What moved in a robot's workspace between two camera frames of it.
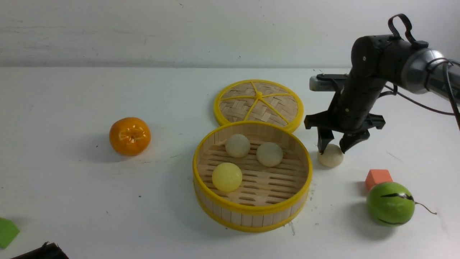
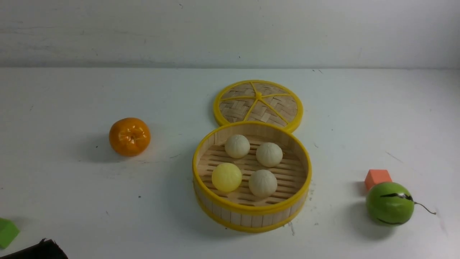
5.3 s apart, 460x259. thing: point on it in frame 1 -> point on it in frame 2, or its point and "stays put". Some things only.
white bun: [237, 145] stays put
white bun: [269, 154] stays put
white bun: [332, 157] -> [262, 183]
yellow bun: [226, 177] stays put
